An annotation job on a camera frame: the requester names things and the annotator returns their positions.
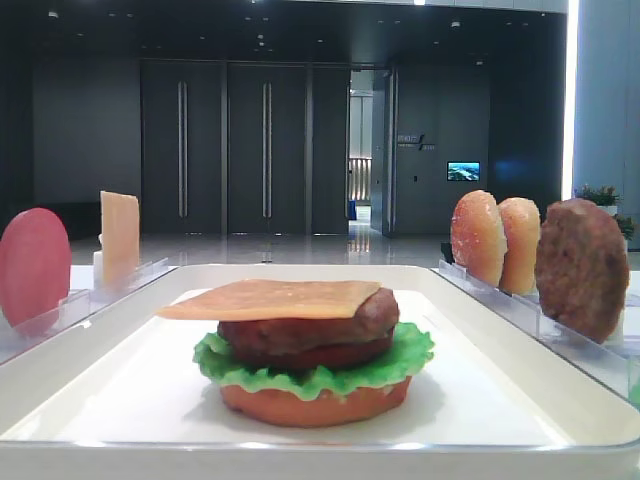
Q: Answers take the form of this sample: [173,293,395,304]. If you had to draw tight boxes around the red tomato slice in burger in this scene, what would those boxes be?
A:
[258,336,393,371]

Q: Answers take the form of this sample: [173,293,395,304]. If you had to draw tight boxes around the clear acrylic rail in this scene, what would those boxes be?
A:
[438,260,639,401]
[1,258,171,363]

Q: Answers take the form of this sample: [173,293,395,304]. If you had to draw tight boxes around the sesame bun half near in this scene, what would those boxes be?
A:
[498,197,541,295]

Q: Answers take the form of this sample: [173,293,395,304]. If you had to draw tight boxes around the orange cheese slice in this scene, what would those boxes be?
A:
[157,279,381,322]
[100,191,140,285]

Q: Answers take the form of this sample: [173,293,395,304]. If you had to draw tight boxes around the potted green plant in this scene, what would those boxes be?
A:
[574,184,636,241]

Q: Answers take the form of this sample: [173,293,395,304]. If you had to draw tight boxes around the clear acrylic left rail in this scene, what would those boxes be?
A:
[1,258,171,363]

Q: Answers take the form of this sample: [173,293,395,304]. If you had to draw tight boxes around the green lettuce leaf in burger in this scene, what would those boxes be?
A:
[193,322,435,401]

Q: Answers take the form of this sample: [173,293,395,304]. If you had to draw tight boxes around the brown meat patty in burger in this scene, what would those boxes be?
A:
[217,288,399,368]

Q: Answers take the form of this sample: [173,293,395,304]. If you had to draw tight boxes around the bottom burger bun half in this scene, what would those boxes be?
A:
[221,376,412,428]

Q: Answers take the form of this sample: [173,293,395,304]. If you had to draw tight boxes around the sesame bun half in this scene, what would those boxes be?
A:
[450,190,507,287]
[498,197,541,295]

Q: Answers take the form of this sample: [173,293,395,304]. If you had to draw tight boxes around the clear acrylic right rail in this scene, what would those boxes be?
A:
[438,260,639,401]

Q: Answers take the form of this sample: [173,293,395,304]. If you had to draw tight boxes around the green lettuce leaf on holder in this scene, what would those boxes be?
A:
[627,358,640,409]

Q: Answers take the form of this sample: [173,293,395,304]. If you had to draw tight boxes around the brown meat patty standing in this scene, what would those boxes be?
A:
[535,198,629,344]

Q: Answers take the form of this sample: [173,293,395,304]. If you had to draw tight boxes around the sesame bun half far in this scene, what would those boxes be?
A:
[450,190,507,287]

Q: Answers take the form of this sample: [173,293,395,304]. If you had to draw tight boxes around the white rectangular serving tray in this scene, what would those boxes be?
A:
[1,265,639,479]

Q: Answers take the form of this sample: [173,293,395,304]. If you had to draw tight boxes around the upright orange cheese slice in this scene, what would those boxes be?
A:
[100,191,140,285]

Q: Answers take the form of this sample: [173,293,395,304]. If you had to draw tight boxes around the wall mounted display screen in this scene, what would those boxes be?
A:
[447,162,480,182]

